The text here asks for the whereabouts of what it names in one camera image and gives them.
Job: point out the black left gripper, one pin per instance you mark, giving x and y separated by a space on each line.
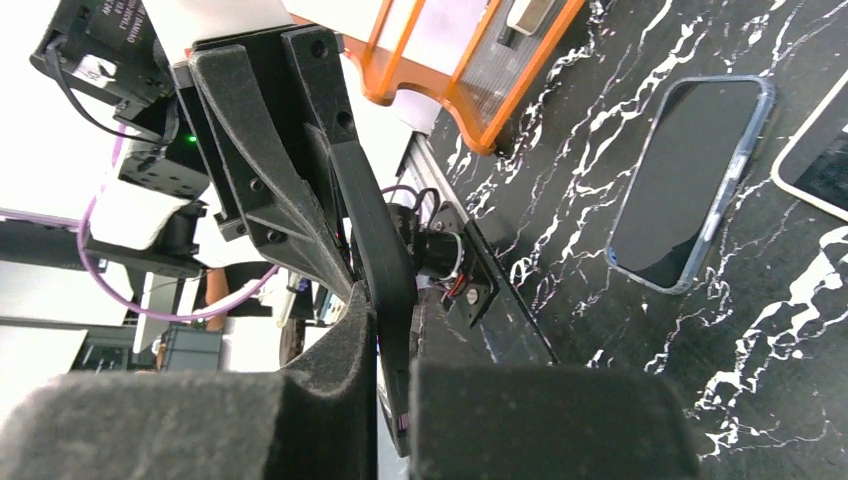
226 139

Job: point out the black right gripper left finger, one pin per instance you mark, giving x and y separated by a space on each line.
313 419

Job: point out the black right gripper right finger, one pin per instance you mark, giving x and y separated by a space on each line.
546 422

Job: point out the blue smartphone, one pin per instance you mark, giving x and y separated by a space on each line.
700 143

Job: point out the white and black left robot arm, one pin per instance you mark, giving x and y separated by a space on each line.
146 105

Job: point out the orange wooden shelf rack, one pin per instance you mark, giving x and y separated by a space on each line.
475 59

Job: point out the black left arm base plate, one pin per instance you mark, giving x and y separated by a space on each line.
468 310

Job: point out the aluminium frame rail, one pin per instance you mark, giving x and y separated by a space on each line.
419 168

